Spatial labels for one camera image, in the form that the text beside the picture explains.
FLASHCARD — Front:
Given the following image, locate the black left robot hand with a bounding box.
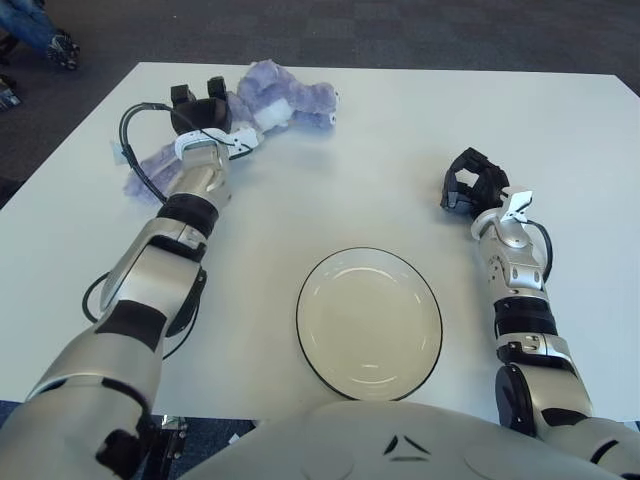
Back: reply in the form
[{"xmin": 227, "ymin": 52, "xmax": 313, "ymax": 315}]
[{"xmin": 169, "ymin": 76, "xmax": 261, "ymax": 162}]

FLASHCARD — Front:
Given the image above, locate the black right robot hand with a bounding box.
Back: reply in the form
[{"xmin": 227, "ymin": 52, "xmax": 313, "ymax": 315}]
[{"xmin": 438, "ymin": 147, "xmax": 511, "ymax": 215}]

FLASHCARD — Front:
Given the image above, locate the purple plush bunny doll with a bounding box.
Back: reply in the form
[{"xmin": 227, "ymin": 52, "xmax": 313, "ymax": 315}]
[{"xmin": 122, "ymin": 58, "xmax": 344, "ymax": 206}]

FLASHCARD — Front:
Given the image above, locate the white plate with black rim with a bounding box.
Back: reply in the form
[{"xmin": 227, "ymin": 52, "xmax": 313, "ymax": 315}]
[{"xmin": 294, "ymin": 246, "xmax": 444, "ymax": 403}]

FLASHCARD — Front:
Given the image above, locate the patterned sneaker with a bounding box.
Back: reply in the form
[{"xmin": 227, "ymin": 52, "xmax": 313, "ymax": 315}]
[{"xmin": 46, "ymin": 29, "xmax": 81, "ymax": 70}]

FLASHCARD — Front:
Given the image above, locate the dark printed floor item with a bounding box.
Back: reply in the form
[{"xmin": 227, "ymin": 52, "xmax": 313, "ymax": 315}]
[{"xmin": 0, "ymin": 74, "xmax": 24, "ymax": 110}]

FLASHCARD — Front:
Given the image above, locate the blue jeans leg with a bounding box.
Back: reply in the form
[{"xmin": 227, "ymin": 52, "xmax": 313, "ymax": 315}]
[{"xmin": 0, "ymin": 0, "xmax": 59, "ymax": 55}]

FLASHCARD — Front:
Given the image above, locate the silver robot torso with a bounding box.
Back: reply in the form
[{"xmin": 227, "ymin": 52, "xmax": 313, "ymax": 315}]
[{"xmin": 179, "ymin": 399, "xmax": 640, "ymax": 480}]

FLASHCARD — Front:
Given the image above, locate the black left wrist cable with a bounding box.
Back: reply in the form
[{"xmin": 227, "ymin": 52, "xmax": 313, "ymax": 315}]
[{"xmin": 82, "ymin": 102, "xmax": 201, "ymax": 361}]

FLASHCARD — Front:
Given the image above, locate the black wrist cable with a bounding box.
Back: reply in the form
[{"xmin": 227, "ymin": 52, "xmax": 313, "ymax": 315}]
[
  {"xmin": 524, "ymin": 219, "xmax": 555, "ymax": 281},
  {"xmin": 82, "ymin": 102, "xmax": 201, "ymax": 361}
]

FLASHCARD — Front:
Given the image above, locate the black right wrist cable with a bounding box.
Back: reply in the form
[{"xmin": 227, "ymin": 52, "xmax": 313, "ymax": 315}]
[{"xmin": 524, "ymin": 219, "xmax": 555, "ymax": 281}]

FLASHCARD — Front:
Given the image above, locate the metal table leg bracket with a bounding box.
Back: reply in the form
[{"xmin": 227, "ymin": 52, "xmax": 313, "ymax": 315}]
[{"xmin": 158, "ymin": 413, "xmax": 190, "ymax": 480}]

